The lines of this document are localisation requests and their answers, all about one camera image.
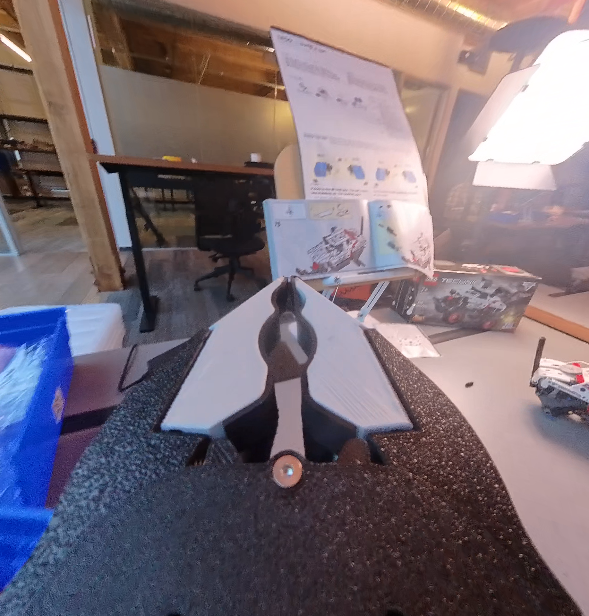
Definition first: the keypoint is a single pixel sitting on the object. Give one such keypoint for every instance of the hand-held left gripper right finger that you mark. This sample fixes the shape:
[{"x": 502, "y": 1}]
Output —
[{"x": 357, "y": 380}]

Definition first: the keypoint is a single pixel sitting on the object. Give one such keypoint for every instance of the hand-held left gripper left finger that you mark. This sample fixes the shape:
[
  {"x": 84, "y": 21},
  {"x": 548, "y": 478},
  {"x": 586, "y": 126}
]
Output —
[{"x": 217, "y": 380}]

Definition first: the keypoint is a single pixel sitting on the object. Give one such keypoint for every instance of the white lego vehicle model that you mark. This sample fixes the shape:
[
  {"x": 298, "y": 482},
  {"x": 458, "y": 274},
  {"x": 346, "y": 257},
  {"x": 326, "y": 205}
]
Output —
[{"x": 569, "y": 380}]

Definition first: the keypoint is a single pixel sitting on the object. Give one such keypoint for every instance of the lego sticker sheet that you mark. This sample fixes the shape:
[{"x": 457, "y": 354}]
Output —
[{"x": 408, "y": 339}]

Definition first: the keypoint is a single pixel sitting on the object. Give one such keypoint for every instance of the lego set box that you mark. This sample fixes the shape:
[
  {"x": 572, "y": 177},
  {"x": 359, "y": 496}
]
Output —
[{"x": 473, "y": 294}]

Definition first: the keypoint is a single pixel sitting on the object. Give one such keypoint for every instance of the lego instruction booklet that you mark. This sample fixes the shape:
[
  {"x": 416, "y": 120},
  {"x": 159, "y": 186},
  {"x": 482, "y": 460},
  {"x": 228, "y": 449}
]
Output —
[{"x": 314, "y": 241}]

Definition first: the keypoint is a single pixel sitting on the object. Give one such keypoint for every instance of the black office chair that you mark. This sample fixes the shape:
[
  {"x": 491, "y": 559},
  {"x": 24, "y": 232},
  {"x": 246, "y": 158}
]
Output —
[{"x": 227, "y": 241}]

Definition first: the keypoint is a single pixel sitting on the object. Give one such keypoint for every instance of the clear plastic bag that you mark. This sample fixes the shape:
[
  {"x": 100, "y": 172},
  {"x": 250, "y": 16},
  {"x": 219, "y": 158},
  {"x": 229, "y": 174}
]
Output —
[{"x": 11, "y": 385}]

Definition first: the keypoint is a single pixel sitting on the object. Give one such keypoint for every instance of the wooden desk with black legs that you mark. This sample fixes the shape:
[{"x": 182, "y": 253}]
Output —
[{"x": 179, "y": 166}]

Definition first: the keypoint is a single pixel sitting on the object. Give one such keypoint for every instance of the blue plastic storage bin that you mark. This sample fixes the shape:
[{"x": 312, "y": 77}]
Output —
[{"x": 20, "y": 481}]

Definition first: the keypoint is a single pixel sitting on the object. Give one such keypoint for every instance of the printed instruction sheet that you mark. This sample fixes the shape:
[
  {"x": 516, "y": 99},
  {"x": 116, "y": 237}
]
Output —
[{"x": 347, "y": 115}]

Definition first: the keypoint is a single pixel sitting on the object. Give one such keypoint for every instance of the wooden pillar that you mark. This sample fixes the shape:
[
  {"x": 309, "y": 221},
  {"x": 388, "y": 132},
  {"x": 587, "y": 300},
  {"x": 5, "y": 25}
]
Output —
[{"x": 68, "y": 144}]

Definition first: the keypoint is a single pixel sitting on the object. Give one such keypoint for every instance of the bright studio light panel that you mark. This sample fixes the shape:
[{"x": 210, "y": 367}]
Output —
[{"x": 554, "y": 106}]

